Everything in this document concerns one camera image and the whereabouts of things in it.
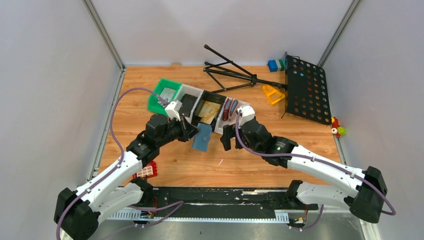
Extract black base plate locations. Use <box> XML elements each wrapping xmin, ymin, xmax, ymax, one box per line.
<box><xmin>135</xmin><ymin>186</ymin><xmax>319</xmax><ymax>220</ymax></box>

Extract silver cards stack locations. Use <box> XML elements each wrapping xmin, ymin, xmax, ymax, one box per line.
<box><xmin>157</xmin><ymin>87</ymin><xmax>176</xmax><ymax>108</ymax></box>

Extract blue green toy blocks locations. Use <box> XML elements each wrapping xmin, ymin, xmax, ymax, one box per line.
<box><xmin>267</xmin><ymin>59</ymin><xmax>286</xmax><ymax>72</ymax></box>

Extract black plastic bin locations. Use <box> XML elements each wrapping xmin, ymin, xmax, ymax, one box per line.
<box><xmin>191</xmin><ymin>90</ymin><xmax>227</xmax><ymax>131</ymax></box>

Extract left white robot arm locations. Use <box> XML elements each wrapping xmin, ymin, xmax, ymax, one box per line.
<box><xmin>54</xmin><ymin>114</ymin><xmax>200</xmax><ymax>240</ymax></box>

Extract blue card holder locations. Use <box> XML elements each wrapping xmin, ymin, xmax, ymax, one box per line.
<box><xmin>192</xmin><ymin>122</ymin><xmax>212</xmax><ymax>152</ymax></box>
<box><xmin>228</xmin><ymin>99</ymin><xmax>239</xmax><ymax>118</ymax></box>

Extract gold cards stack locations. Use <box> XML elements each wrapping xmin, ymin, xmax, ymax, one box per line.
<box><xmin>198</xmin><ymin>101</ymin><xmax>221</xmax><ymax>125</ymax></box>

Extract red card holder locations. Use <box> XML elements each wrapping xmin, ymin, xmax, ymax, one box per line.
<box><xmin>222</xmin><ymin>98</ymin><xmax>232</xmax><ymax>122</ymax></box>

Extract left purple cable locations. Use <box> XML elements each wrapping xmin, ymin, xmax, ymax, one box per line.
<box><xmin>55</xmin><ymin>87</ymin><xmax>169</xmax><ymax>240</ymax></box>

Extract green plastic bin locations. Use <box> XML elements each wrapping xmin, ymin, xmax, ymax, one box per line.
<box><xmin>147</xmin><ymin>78</ymin><xmax>183</xmax><ymax>117</ymax></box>

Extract black perforated music desk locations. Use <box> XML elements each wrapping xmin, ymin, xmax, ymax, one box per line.
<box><xmin>284</xmin><ymin>54</ymin><xmax>332</xmax><ymax>125</ymax></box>

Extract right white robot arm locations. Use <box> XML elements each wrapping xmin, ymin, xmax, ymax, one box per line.
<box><xmin>220</xmin><ymin>118</ymin><xmax>397</xmax><ymax>224</ymax></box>

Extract white slotted cable duct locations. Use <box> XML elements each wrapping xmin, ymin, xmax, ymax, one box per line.
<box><xmin>109</xmin><ymin>210</ymin><xmax>290</xmax><ymax>223</ymax></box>

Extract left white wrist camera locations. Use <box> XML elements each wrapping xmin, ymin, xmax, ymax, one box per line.
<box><xmin>165</xmin><ymin>100</ymin><xmax>183</xmax><ymax>121</ymax></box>

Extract black folded tripod stand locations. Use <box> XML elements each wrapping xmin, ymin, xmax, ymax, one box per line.
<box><xmin>203</xmin><ymin>44</ymin><xmax>288</xmax><ymax>94</ymax></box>

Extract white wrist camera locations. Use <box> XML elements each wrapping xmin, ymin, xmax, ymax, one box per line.
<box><xmin>236</xmin><ymin>105</ymin><xmax>256</xmax><ymax>128</ymax></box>
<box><xmin>165</xmin><ymin>100</ymin><xmax>183</xmax><ymax>121</ymax></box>

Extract white bin with card holders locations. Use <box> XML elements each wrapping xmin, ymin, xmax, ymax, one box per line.
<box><xmin>213</xmin><ymin>97</ymin><xmax>250</xmax><ymax>135</ymax></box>

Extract black cards stack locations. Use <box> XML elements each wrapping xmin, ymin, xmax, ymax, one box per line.
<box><xmin>179</xmin><ymin>93</ymin><xmax>198</xmax><ymax>118</ymax></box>

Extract yellow triangle toy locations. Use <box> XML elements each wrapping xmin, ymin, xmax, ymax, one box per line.
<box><xmin>262</xmin><ymin>84</ymin><xmax>286</xmax><ymax>106</ymax></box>

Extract red toy brick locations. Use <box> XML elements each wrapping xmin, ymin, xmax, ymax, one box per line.
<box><xmin>132</xmin><ymin>161</ymin><xmax>158</xmax><ymax>179</ymax></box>

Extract white bin with black cards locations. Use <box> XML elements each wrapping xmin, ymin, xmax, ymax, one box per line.
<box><xmin>172</xmin><ymin>84</ymin><xmax>204</xmax><ymax>123</ymax></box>

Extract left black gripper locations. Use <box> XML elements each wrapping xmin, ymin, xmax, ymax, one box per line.
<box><xmin>157</xmin><ymin>114</ymin><xmax>202</xmax><ymax>148</ymax></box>

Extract colourful toy pile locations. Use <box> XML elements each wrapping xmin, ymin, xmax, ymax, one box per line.
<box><xmin>331</xmin><ymin>117</ymin><xmax>347</xmax><ymax>139</ymax></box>

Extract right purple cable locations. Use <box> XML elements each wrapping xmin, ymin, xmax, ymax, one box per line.
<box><xmin>234</xmin><ymin>110</ymin><xmax>397</xmax><ymax>217</ymax></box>

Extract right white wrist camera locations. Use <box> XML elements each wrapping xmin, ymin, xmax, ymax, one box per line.
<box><xmin>236</xmin><ymin>105</ymin><xmax>256</xmax><ymax>128</ymax></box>

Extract purple cable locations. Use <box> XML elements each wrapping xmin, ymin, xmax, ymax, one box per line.
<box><xmin>234</xmin><ymin>110</ymin><xmax>397</xmax><ymax>217</ymax></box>
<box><xmin>55</xmin><ymin>87</ymin><xmax>169</xmax><ymax>240</ymax></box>

